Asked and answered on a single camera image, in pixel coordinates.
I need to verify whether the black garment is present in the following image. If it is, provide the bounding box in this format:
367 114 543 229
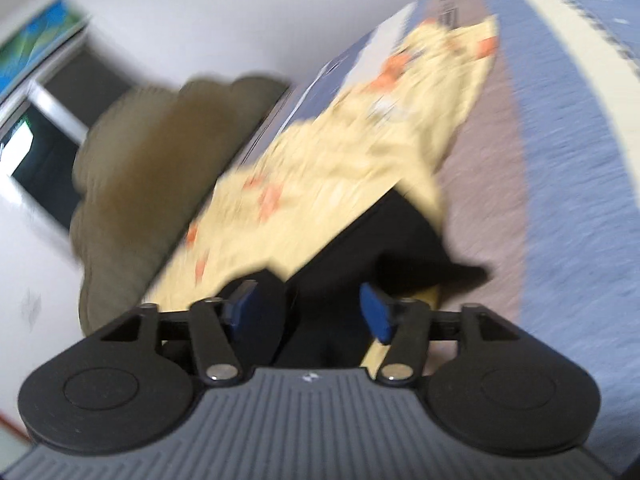
219 186 492 369

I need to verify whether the yellow carrot print blanket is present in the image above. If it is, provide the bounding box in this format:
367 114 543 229
144 14 501 369

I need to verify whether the olive cloud shaped headboard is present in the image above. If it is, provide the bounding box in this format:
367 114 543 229
70 74 288 335

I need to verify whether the dark window with white frame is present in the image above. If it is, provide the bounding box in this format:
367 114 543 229
1 46 134 230

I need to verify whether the blue green wall picture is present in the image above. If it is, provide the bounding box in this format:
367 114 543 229
0 0 89 102

